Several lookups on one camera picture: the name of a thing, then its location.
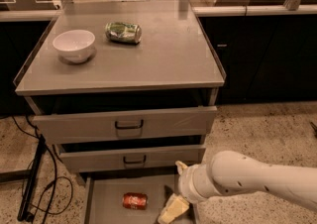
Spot black drawer handle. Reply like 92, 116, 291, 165
123, 155, 147, 166
115, 119, 144, 130

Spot black metal floor stand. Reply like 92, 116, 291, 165
0, 137, 46, 222

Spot grey top drawer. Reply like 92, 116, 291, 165
34, 106, 217, 144

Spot black top drawer handle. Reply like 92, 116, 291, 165
115, 119, 144, 130

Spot grey middle drawer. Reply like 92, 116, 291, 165
60, 145, 205, 172

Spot grey metal drawer cabinet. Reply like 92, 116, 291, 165
13, 0, 227, 224

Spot black middle drawer handle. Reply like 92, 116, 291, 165
123, 155, 147, 166

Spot green soda can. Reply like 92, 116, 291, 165
105, 22, 142, 45

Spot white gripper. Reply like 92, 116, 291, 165
158, 161, 221, 224

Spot black floor cable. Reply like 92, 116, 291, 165
11, 115, 74, 224

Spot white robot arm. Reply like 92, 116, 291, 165
158, 151, 317, 224

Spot red coke can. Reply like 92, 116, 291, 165
122, 192, 148, 210

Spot white ceramic bowl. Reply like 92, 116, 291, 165
53, 30, 95, 63

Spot grey open bottom drawer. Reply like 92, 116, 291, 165
81, 168, 178, 224

